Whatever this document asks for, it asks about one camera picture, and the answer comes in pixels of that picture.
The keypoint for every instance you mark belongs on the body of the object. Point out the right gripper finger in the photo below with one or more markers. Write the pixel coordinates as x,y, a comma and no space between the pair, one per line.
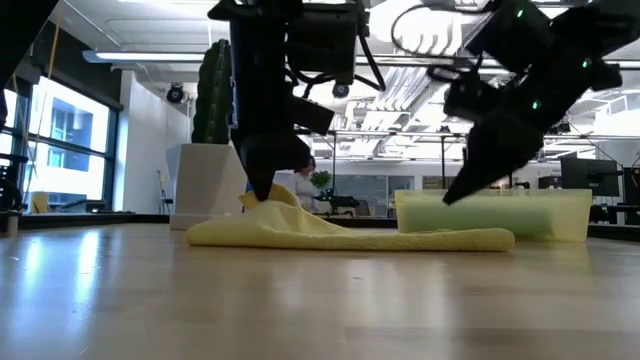
500,145

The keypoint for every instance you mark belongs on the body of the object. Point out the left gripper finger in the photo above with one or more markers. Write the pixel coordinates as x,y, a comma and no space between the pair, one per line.
272,157

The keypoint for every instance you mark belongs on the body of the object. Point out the yellow microfiber towel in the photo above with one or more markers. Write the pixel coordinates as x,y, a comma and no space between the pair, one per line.
300,230

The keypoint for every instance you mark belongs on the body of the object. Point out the green microfiber towel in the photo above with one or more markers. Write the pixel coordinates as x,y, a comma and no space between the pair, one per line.
475,220

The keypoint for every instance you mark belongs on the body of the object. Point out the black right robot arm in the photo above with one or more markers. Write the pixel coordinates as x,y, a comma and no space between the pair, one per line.
525,35

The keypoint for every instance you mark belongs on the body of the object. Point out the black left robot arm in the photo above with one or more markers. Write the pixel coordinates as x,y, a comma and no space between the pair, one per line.
15,30

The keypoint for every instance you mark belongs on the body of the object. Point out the background black robot arm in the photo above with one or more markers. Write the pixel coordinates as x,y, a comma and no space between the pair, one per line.
342,201

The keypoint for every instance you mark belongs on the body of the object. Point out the yellow translucent plastic basket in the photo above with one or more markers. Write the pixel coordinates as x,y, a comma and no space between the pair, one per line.
575,215

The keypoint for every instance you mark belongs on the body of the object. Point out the small white cylinder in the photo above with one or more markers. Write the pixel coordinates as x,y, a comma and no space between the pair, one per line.
12,224

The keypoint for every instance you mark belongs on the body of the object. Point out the black track light cluster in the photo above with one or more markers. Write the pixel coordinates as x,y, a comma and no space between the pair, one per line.
559,129

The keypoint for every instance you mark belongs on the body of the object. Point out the person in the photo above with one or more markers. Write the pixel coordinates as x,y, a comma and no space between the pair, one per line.
304,187

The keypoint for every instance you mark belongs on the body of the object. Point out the green leafy object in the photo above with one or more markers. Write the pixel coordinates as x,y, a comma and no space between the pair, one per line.
321,179

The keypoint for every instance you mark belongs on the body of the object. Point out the green cactus plant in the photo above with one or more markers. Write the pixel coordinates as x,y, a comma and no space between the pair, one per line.
212,100

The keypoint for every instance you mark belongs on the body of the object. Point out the white faceted plant pot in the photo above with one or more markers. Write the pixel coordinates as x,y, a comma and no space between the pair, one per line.
207,185

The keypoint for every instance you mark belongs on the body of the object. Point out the black computer monitor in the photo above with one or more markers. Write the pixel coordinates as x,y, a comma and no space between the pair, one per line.
632,195
590,177

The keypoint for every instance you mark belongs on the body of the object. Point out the ceiling light strip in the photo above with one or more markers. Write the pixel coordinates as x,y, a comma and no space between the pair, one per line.
145,56

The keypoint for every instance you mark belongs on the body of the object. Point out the low black object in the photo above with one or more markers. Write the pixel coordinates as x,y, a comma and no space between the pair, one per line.
85,206

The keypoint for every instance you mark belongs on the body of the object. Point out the large glass window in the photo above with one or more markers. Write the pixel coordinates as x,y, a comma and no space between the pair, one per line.
70,150

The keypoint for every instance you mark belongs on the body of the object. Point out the tan cardboard box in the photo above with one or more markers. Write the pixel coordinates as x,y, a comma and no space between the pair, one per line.
40,202

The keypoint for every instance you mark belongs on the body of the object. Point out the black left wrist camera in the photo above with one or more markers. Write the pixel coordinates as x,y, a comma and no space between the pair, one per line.
312,116

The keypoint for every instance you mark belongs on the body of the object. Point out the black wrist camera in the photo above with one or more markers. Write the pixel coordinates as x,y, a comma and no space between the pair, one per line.
312,116
467,95

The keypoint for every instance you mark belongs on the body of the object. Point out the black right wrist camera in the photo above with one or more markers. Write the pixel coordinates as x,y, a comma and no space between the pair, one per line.
467,95

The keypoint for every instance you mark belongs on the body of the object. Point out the black wall camera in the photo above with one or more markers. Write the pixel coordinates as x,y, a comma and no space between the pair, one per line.
175,94

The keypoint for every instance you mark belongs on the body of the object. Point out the black aluminium table frame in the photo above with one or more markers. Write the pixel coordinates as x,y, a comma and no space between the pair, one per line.
100,219

